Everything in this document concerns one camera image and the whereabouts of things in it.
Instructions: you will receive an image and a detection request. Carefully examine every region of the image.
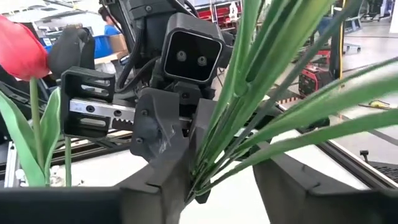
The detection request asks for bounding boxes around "white robot figure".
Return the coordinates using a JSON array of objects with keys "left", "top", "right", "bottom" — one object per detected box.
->
[{"left": 228, "top": 1, "right": 239, "bottom": 20}]

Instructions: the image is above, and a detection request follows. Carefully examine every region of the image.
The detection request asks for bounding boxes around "person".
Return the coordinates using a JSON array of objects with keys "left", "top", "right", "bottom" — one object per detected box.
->
[{"left": 98, "top": 6, "right": 123, "bottom": 37}]

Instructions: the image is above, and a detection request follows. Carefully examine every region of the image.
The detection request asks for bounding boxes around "yellow floor cable plug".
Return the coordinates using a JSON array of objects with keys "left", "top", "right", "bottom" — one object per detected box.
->
[{"left": 357, "top": 99, "right": 393, "bottom": 110}]

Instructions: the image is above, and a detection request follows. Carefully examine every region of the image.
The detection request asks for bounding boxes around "silver aluminium extrusion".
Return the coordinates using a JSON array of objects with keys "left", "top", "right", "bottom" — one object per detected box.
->
[{"left": 3, "top": 141, "right": 20, "bottom": 188}]

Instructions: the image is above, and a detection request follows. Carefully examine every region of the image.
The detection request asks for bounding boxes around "cardboard box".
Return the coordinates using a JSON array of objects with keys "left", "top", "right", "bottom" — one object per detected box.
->
[{"left": 108, "top": 32, "right": 129, "bottom": 54}]

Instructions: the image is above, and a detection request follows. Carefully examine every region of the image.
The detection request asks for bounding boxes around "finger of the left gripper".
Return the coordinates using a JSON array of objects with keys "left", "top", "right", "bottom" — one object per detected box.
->
[{"left": 48, "top": 26, "right": 116, "bottom": 139}]

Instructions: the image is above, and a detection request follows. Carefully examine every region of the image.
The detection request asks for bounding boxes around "yellow hanging cable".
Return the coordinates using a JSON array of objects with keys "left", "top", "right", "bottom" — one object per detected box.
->
[{"left": 338, "top": 0, "right": 346, "bottom": 80}]

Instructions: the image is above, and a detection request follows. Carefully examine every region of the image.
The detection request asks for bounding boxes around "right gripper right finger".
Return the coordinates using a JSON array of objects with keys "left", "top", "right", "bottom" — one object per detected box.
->
[{"left": 253, "top": 154, "right": 398, "bottom": 224}]

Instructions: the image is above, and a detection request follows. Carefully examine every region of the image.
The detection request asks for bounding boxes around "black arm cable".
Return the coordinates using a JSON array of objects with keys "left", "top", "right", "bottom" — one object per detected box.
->
[{"left": 114, "top": 27, "right": 162, "bottom": 94}]

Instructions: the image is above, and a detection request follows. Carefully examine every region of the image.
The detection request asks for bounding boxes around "red storage shelf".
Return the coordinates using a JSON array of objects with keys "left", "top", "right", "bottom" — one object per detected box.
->
[{"left": 197, "top": 2, "right": 243, "bottom": 24}]

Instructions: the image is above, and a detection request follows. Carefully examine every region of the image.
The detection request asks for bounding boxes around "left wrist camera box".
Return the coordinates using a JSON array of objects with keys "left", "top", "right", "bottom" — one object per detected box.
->
[{"left": 160, "top": 12, "right": 225, "bottom": 86}]

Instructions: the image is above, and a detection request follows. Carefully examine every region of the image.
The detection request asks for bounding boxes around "large blue plastic bin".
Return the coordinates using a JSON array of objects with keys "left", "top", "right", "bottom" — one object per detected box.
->
[{"left": 93, "top": 34, "right": 113, "bottom": 59}]

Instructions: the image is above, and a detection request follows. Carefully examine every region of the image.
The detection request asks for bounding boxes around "black mesh panel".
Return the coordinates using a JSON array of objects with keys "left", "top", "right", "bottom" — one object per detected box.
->
[{"left": 369, "top": 161, "right": 398, "bottom": 184}]

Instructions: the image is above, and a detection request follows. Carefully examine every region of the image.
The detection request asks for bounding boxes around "red portable machine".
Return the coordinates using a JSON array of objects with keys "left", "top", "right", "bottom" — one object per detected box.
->
[{"left": 297, "top": 49, "right": 334, "bottom": 98}]

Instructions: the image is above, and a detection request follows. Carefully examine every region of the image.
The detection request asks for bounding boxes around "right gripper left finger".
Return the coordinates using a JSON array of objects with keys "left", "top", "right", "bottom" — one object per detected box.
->
[{"left": 0, "top": 136, "right": 195, "bottom": 224}]

